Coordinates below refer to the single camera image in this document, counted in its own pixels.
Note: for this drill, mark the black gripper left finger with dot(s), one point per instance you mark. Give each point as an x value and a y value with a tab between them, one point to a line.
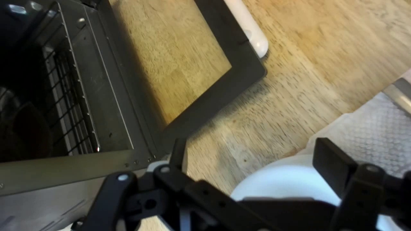
145	201

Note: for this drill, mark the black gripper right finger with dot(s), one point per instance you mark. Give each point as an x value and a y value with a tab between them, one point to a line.
373	197

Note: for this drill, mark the white ceramic bowl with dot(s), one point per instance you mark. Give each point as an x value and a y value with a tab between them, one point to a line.
283	184

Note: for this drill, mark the black toaster oven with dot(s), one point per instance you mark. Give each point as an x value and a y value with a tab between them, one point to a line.
107	107

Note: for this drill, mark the toaster oven glass door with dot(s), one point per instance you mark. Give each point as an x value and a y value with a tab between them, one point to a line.
239	72

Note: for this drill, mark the stained white cloth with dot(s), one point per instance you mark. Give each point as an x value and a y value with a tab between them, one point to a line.
373	133

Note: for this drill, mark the stacked white bowls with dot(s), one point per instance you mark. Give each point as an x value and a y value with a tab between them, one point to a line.
291	159

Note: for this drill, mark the silver fork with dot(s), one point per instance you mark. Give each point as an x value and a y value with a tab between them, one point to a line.
400	94

